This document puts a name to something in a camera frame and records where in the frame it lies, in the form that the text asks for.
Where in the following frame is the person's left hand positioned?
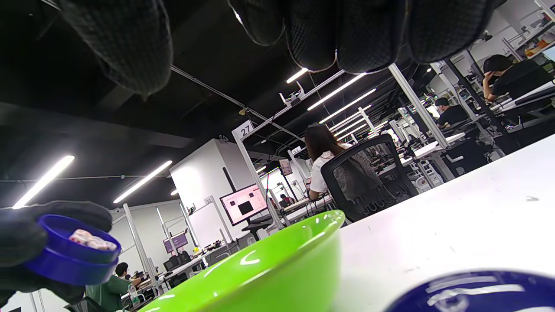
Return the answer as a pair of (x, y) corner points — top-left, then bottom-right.
(0, 200), (114, 307)

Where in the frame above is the large computer monitor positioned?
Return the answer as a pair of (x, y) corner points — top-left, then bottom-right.
(219, 183), (269, 227)

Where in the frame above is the black mesh office chair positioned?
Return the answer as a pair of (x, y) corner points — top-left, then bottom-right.
(320, 134), (419, 223)

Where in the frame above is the white numbered sign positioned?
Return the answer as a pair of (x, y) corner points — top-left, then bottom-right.
(232, 120), (255, 140)

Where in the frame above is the long ceiling light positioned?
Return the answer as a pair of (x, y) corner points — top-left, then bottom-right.
(286, 68), (309, 84)
(113, 160), (173, 205)
(12, 155), (75, 210)
(307, 72), (367, 111)
(319, 88), (377, 124)

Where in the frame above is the person's right hand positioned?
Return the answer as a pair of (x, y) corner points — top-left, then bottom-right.
(56, 0), (497, 98)

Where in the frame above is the white work table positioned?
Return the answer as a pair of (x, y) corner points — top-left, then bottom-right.
(401, 132), (467, 169)

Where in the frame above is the dark blue plate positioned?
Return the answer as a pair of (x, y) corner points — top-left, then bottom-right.
(384, 270), (555, 312)

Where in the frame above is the small computer monitor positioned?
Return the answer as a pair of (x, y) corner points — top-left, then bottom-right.
(163, 232), (189, 254)

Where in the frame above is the white metal frame post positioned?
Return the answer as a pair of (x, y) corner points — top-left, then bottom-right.
(234, 130), (284, 229)
(388, 63), (450, 149)

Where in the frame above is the white overhead mounted device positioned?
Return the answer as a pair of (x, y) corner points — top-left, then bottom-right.
(279, 81), (307, 107)

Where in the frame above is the pile of white dice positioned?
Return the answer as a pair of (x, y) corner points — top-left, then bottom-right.
(69, 229), (118, 251)

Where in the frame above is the blue plastic dice cup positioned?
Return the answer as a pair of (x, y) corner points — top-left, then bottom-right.
(23, 214), (122, 286)

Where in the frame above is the green plastic bowl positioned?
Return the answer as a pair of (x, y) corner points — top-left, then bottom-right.
(138, 210), (346, 312)

